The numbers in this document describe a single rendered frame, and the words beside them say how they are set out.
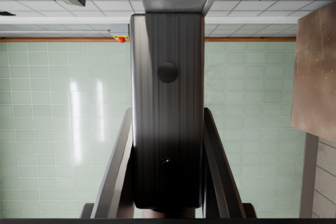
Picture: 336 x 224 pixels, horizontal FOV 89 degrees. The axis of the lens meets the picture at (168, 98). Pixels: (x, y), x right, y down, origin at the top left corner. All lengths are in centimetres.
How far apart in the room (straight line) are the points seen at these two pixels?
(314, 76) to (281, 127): 77
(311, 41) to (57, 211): 206
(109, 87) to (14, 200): 124
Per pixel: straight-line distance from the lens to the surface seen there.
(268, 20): 107
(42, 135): 171
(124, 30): 104
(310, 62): 97
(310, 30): 100
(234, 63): 142
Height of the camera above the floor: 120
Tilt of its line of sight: level
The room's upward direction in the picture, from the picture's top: 90 degrees counter-clockwise
